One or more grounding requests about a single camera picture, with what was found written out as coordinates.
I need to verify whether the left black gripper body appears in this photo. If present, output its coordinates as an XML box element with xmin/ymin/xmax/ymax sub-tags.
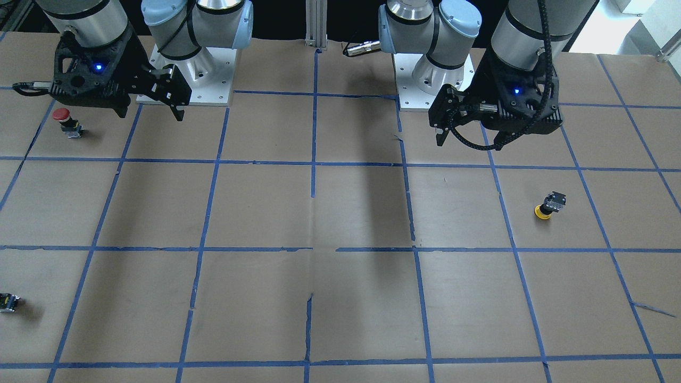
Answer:
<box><xmin>429</xmin><ymin>52</ymin><xmax>563</xmax><ymax>146</ymax></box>

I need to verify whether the black corrugated cable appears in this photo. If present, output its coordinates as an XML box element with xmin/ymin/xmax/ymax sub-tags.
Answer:
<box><xmin>448</xmin><ymin>0</ymin><xmax>558</xmax><ymax>151</ymax></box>

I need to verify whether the red push button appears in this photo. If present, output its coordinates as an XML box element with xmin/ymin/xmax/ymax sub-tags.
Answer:
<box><xmin>52</xmin><ymin>107</ymin><xmax>82</xmax><ymax>139</ymax></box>

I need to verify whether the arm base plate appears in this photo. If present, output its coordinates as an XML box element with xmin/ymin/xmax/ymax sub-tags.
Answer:
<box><xmin>393</xmin><ymin>54</ymin><xmax>475</xmax><ymax>112</ymax></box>
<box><xmin>150</xmin><ymin>46</ymin><xmax>241</xmax><ymax>107</ymax></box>

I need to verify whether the yellow push button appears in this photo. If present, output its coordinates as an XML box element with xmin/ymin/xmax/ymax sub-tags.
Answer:
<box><xmin>534</xmin><ymin>191</ymin><xmax>567</xmax><ymax>220</ymax></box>

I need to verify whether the aluminium frame post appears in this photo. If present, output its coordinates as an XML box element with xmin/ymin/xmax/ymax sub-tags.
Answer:
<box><xmin>305</xmin><ymin>0</ymin><xmax>328</xmax><ymax>51</ymax></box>

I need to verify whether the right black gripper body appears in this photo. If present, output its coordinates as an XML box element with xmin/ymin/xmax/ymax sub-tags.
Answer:
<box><xmin>49</xmin><ymin>25</ymin><xmax>192</xmax><ymax>118</ymax></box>

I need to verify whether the silver cable connector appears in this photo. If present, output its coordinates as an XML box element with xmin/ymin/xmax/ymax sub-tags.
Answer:
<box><xmin>342</xmin><ymin>40</ymin><xmax>381</xmax><ymax>57</ymax></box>

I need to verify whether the black switch block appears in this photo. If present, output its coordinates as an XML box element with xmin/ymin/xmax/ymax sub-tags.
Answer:
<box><xmin>0</xmin><ymin>293</ymin><xmax>21</xmax><ymax>313</ymax></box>

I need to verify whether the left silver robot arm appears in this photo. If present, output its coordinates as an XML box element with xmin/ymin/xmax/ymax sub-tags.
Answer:
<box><xmin>378</xmin><ymin>1</ymin><xmax>594</xmax><ymax>151</ymax></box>

